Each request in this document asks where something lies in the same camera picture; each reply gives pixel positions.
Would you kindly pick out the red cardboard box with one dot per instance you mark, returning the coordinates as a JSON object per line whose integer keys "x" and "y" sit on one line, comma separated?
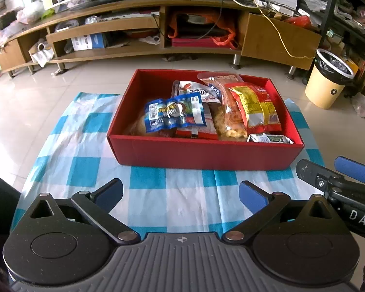
{"x": 193, "y": 153}

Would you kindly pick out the red white small packet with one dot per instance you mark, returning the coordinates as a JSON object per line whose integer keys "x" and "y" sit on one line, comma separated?
{"x": 207, "y": 132}

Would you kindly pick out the wooden TV stand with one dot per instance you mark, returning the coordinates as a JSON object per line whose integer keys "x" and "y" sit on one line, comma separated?
{"x": 139, "y": 27}

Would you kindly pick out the round bun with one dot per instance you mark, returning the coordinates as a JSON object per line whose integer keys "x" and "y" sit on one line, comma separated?
{"x": 138, "y": 128}

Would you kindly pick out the orange plastic bag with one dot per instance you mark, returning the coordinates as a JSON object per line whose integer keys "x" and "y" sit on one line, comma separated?
{"x": 208, "y": 30}

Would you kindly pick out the black metal shelf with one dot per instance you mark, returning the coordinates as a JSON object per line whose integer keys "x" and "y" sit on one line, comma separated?
{"x": 341, "y": 24}

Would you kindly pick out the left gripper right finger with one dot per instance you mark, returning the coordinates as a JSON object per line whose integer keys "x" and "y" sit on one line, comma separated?
{"x": 265, "y": 208}

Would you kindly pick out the orange spicy strips packet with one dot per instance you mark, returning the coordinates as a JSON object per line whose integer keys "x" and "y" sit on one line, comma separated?
{"x": 220, "y": 81}

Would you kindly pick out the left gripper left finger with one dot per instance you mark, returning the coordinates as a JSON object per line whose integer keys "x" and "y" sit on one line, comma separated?
{"x": 95, "y": 208}

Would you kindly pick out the red plastic bag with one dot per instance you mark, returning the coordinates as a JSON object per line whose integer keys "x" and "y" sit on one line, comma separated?
{"x": 301, "y": 21}

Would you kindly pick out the Kapron wafer packet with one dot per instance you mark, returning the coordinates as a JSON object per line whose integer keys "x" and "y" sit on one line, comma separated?
{"x": 268, "y": 138}

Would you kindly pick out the yellow trash bin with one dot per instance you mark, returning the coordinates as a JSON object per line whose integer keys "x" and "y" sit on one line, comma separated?
{"x": 329, "y": 76}

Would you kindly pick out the white duck gizzard packet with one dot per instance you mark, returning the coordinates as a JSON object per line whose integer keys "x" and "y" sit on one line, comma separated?
{"x": 209, "y": 94}

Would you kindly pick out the blue white checkered cloth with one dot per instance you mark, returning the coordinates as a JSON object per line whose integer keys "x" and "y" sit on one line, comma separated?
{"x": 76, "y": 157}

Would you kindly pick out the blue coconut jelly packet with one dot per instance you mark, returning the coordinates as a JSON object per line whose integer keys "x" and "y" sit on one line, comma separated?
{"x": 179, "y": 112}

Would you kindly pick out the waffle snack clear bag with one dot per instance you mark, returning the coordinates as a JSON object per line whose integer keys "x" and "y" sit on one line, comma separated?
{"x": 227, "y": 130}

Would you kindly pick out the red yellow snack bag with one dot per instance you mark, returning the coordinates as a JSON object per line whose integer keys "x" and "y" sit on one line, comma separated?
{"x": 256, "y": 108}

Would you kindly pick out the blue white carton box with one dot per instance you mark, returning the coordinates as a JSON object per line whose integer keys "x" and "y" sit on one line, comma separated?
{"x": 91, "y": 41}

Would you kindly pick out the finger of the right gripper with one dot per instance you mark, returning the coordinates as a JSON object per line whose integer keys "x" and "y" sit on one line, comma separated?
{"x": 350, "y": 168}
{"x": 316, "y": 175}

